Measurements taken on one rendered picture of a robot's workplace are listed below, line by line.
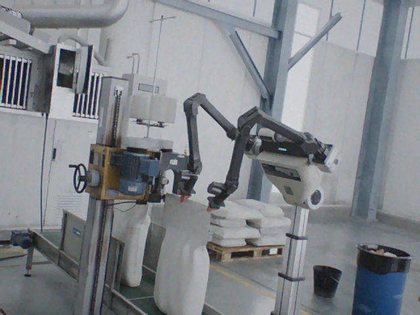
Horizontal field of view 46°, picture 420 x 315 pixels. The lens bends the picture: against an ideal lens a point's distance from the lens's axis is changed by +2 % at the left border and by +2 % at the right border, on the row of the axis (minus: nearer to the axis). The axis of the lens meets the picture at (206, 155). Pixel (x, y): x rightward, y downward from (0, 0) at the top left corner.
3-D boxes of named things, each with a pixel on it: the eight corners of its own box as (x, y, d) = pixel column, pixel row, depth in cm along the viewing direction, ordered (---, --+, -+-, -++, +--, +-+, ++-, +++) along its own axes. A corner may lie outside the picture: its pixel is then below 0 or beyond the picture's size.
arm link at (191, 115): (199, 102, 278) (189, 100, 287) (190, 104, 276) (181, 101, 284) (204, 172, 292) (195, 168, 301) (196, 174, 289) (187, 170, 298)
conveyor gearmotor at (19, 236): (37, 251, 428) (39, 234, 428) (19, 252, 419) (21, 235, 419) (26, 242, 452) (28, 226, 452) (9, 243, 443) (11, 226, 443)
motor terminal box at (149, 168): (158, 180, 284) (161, 160, 283) (148, 180, 275) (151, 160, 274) (146, 178, 289) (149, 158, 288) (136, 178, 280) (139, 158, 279)
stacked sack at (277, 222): (295, 229, 646) (297, 218, 645) (258, 230, 605) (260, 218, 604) (272, 222, 681) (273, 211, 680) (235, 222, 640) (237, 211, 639)
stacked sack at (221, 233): (261, 240, 609) (263, 228, 609) (222, 242, 568) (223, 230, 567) (239, 231, 642) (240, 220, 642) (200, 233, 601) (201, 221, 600)
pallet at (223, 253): (288, 256, 648) (290, 245, 647) (220, 262, 572) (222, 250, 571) (246, 240, 711) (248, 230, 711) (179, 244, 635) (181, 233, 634)
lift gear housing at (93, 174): (98, 189, 292) (100, 170, 292) (89, 188, 289) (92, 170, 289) (91, 186, 301) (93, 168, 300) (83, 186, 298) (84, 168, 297)
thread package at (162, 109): (180, 126, 293) (183, 97, 292) (156, 123, 283) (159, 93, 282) (165, 124, 306) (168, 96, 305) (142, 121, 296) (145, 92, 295)
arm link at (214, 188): (237, 187, 261) (234, 177, 267) (220, 181, 256) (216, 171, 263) (226, 203, 266) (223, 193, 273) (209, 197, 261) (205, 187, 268)
